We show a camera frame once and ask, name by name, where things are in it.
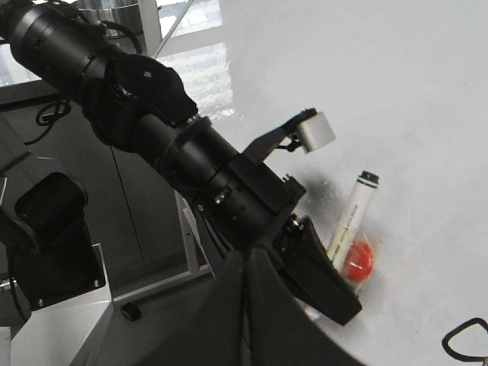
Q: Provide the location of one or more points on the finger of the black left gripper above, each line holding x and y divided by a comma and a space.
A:
309, 273

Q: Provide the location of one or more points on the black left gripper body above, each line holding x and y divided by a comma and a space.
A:
245, 202

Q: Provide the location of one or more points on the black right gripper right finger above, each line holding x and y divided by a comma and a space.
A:
280, 331

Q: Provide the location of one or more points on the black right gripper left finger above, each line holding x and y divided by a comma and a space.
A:
212, 336

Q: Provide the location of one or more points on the white whiteboard marker with tape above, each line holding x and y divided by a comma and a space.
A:
349, 250

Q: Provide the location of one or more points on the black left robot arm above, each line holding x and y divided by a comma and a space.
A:
138, 105

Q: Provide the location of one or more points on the black right robot arm base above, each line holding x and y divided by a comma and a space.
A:
43, 226

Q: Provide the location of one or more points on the white robot base platform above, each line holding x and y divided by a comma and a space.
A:
72, 332

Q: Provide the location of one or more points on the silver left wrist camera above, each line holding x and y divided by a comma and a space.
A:
315, 132

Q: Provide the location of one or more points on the white whiteboard with aluminium frame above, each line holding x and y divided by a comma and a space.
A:
404, 87

